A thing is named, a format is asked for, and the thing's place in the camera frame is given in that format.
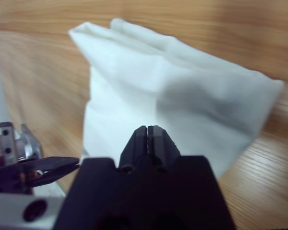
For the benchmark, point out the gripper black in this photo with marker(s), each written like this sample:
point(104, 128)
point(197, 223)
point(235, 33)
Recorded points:
point(7, 172)

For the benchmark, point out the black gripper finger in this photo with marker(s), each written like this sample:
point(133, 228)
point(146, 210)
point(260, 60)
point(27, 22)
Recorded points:
point(134, 148)
point(163, 148)

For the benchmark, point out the white t-shirt with small logo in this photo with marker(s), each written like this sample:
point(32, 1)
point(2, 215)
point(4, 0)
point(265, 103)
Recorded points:
point(170, 95)

